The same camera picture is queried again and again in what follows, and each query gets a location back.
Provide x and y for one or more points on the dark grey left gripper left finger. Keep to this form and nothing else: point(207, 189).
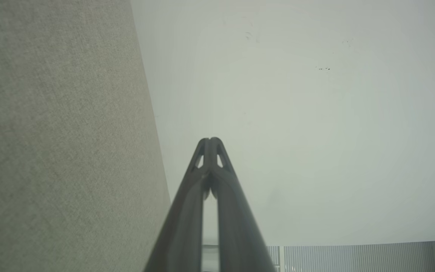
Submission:
point(183, 234)

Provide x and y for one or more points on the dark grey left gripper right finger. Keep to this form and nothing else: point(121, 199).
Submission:
point(236, 234)

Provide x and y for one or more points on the white ribbed panel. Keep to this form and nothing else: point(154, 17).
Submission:
point(353, 258)

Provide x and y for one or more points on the beige fabric cloth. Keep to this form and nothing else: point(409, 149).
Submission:
point(51, 132)

